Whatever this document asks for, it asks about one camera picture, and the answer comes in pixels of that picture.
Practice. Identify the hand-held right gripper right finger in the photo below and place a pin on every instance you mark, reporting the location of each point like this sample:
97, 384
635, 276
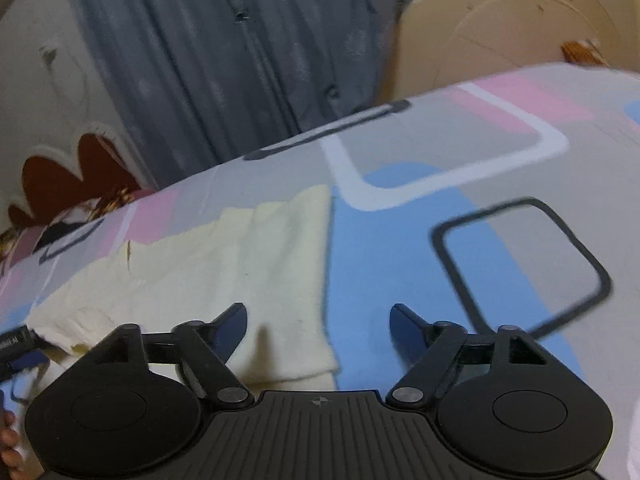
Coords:
406, 331

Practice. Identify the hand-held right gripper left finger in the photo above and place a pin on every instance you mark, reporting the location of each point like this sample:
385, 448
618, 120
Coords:
234, 331

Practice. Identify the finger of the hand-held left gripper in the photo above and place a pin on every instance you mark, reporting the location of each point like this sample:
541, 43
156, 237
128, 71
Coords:
17, 342

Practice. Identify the cream knit garment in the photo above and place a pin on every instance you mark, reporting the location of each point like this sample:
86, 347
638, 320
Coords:
200, 270

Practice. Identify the person's left hand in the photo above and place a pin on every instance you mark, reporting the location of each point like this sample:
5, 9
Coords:
7, 440

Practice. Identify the patterned bed sheet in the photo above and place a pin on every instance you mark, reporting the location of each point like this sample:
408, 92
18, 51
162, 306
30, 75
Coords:
400, 260

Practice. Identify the dark floral cloth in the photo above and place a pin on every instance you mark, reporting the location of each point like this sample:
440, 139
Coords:
10, 246

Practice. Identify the red headboard with white trim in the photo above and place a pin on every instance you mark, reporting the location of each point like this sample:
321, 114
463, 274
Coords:
85, 170

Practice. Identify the grey curtain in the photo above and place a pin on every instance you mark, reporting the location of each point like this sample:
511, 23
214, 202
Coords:
200, 60

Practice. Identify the cream arched headboard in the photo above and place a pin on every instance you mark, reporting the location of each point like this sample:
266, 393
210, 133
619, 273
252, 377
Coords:
500, 35

